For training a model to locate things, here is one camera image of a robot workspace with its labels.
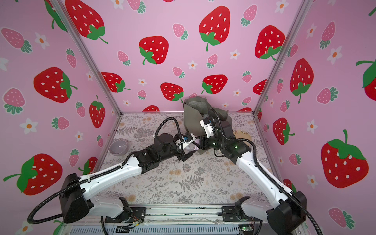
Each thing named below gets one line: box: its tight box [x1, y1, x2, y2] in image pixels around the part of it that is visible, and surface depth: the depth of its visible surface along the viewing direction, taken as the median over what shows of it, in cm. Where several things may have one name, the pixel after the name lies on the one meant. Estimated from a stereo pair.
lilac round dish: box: [109, 140, 129, 157], surface depth 98 cm
